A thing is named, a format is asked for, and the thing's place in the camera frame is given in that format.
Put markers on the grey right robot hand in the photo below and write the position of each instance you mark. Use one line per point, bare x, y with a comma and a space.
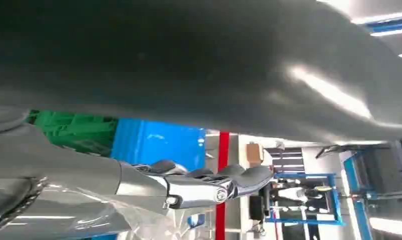
174, 66

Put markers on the blue plastic panel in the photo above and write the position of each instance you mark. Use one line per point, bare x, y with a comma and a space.
161, 142

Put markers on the green plastic crate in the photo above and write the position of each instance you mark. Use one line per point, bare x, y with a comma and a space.
78, 132

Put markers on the brown cardboard box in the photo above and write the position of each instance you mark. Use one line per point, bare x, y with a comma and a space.
253, 155

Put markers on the blue framed equipment cart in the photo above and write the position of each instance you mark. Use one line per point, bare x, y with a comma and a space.
333, 198

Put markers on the red upright post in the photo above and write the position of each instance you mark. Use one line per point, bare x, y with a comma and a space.
223, 149

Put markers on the blue metal frame rack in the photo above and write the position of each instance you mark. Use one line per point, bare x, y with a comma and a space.
351, 175

